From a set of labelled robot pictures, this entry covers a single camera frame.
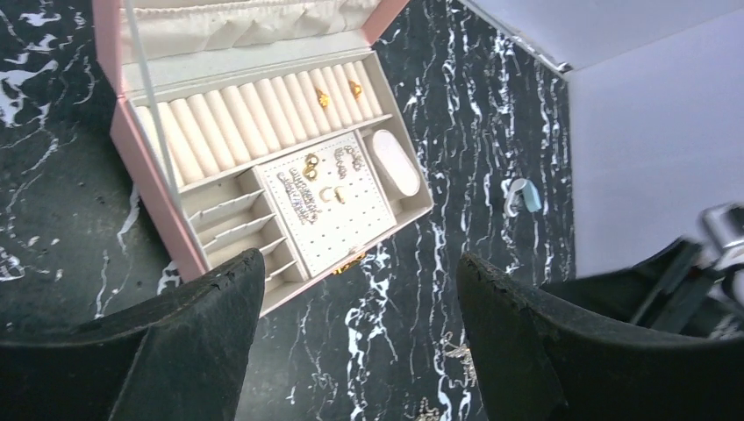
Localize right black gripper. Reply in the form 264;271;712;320
541;203;743;340

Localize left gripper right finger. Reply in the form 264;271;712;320
456;254;743;420

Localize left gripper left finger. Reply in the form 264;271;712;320
1;248;265;420

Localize pink jewelry box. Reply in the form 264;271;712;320
92;1;433;313

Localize gold pendant jewelry cluster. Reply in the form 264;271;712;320
413;397;440;421

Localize light blue white clip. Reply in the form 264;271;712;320
504;178;542;218

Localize long rhinestone drop earrings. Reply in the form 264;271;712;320
276;168;321;225

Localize gold double hoop earring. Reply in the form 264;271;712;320
303;153;320;182

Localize white oval watch pillow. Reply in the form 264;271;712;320
367;130;421;200

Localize small rhinestone earrings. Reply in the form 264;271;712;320
333;145;363;180

